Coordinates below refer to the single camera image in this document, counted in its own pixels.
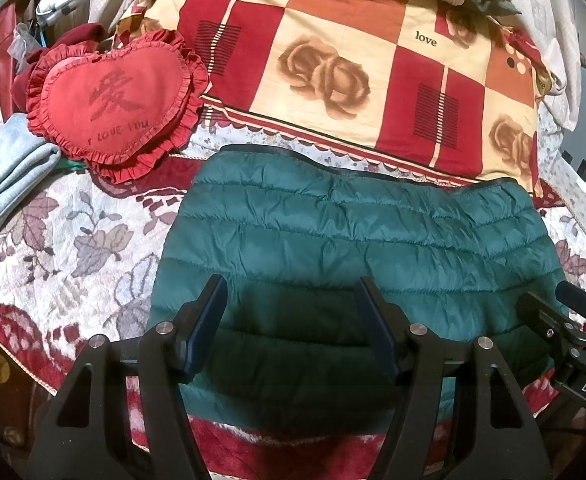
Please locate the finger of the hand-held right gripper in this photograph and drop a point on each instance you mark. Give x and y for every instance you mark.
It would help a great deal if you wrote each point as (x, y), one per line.
(580, 300)
(543, 317)

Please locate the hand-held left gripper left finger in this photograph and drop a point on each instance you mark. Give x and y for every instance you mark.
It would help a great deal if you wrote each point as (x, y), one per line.
(205, 330)

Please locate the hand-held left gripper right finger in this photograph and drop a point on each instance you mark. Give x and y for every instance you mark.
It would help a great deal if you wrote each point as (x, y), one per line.
(380, 332)

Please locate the green puffer jacket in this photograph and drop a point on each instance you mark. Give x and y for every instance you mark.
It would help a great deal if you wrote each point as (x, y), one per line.
(323, 240)

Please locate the white floral blanket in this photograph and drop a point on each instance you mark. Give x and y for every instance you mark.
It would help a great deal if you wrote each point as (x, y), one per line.
(73, 270)

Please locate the green cloth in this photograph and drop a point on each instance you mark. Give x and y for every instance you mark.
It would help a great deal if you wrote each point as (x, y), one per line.
(75, 166)

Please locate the red cream rose quilt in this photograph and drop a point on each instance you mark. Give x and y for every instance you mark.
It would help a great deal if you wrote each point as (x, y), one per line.
(323, 125)

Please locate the red heart-shaped pillow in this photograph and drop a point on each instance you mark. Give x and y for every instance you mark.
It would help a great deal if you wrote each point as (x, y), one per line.
(113, 105)

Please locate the light grey cloth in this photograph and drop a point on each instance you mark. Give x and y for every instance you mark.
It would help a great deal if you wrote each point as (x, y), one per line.
(8, 170)

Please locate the white lace cloth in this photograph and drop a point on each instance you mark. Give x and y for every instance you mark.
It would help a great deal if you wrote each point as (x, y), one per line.
(553, 20)

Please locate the dark grey cloth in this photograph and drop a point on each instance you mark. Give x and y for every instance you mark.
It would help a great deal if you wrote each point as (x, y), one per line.
(493, 4)

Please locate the dark red cloth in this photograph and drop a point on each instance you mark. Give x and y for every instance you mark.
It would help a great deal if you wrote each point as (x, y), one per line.
(80, 35)

